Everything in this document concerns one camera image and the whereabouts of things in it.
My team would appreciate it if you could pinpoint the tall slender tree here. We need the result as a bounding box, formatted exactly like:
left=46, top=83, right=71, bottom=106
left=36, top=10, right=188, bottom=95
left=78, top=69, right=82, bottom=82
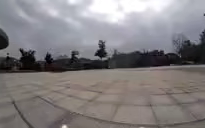
left=94, top=39, right=109, bottom=62

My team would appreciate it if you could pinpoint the small leaning tree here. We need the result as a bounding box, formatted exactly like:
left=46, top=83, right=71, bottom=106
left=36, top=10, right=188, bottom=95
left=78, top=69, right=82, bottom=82
left=69, top=50, right=80, bottom=64

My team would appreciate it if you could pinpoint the grey stone paved plaza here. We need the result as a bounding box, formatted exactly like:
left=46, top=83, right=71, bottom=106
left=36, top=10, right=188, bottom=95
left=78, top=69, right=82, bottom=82
left=0, top=64, right=205, bottom=128

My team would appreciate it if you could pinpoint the dark low hedge row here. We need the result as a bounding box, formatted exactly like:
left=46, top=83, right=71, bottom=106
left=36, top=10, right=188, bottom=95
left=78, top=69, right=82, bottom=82
left=0, top=56, right=110, bottom=73

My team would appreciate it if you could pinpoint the row of low buildings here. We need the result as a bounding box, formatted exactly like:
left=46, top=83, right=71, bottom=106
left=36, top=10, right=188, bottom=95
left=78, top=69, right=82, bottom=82
left=108, top=49, right=182, bottom=70

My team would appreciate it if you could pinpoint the small dark tree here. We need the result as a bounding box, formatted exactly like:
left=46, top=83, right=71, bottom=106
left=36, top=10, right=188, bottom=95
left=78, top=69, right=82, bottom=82
left=44, top=51, right=54, bottom=66

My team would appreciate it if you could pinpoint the broad dark tree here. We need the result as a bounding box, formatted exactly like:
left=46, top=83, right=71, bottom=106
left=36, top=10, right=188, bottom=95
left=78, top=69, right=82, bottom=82
left=18, top=47, right=37, bottom=70

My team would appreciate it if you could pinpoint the clump of dark trees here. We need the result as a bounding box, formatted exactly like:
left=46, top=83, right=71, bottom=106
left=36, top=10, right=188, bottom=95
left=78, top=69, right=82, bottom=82
left=171, top=11, right=205, bottom=65

